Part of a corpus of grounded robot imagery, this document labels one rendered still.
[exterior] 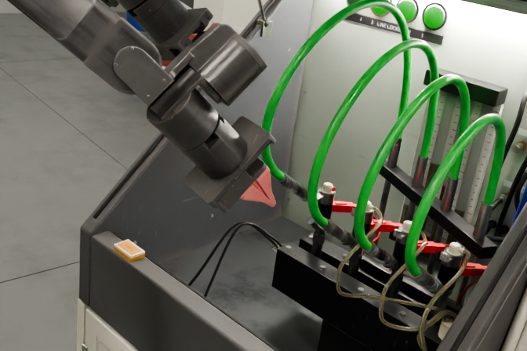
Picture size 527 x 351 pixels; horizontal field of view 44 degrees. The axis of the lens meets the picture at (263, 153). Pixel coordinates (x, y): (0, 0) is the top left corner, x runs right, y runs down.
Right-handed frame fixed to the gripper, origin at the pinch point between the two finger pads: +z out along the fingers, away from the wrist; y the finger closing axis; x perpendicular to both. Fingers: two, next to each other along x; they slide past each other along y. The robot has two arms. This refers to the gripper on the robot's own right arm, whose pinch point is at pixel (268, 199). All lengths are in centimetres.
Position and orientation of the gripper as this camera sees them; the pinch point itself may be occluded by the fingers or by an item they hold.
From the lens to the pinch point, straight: 78.2
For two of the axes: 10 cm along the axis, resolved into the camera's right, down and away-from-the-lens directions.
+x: -5.4, -3.7, 7.6
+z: 5.3, 5.6, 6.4
